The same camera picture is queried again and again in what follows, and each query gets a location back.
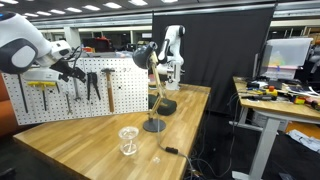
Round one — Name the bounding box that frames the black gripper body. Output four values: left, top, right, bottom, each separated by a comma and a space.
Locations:
50, 60, 76, 82

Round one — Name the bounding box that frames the long silver combination wrench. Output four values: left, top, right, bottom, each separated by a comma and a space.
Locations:
73, 78, 81, 102

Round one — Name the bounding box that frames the clear plastic cup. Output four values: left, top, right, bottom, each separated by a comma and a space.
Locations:
118, 126, 139, 156

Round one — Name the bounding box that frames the clear plastic storage bin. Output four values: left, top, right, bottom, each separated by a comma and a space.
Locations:
259, 38, 312, 79

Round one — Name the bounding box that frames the short silver combination wrench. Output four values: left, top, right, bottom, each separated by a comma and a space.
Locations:
65, 93, 73, 115

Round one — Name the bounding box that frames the wooden handle hammer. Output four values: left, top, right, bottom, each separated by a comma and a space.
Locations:
101, 68, 115, 113

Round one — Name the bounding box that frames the white side desk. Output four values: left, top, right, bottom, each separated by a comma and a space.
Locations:
232, 76, 320, 180

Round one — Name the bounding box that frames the black curtain backdrop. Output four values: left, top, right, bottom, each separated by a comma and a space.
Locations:
152, 7, 274, 114

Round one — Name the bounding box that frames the black wooden desk lamp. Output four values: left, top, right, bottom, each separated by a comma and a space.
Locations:
132, 42, 166, 132

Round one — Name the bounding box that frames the black round cushion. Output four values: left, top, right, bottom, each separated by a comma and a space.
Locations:
148, 94, 177, 116

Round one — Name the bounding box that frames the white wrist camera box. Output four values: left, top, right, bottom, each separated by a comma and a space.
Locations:
22, 68, 59, 82

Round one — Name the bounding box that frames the white pegboard wall organizer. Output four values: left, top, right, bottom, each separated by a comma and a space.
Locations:
1, 58, 148, 125

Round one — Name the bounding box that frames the middle yellow T-handle wrench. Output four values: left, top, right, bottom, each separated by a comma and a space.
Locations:
27, 81, 56, 111

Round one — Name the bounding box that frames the black lamp power cable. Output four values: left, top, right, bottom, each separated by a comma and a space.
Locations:
155, 113, 196, 180

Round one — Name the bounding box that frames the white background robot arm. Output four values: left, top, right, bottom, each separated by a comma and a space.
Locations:
157, 25, 185, 90

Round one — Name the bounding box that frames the small yellow T-handle wrench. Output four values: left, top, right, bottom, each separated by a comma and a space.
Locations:
55, 82, 60, 94

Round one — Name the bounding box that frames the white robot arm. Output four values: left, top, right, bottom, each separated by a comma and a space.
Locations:
0, 12, 86, 82

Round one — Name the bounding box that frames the large yellow T-handle wrench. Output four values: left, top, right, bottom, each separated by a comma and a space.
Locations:
17, 74, 29, 113

